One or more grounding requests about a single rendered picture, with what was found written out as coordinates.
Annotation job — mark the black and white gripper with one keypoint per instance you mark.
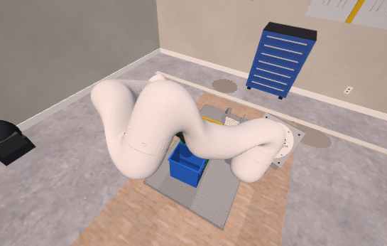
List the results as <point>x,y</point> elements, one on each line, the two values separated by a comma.
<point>181,137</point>

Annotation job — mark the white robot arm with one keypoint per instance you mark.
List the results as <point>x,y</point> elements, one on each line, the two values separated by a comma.
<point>141,118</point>

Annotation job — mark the blue bin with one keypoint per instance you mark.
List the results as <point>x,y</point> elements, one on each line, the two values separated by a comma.
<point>185,166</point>

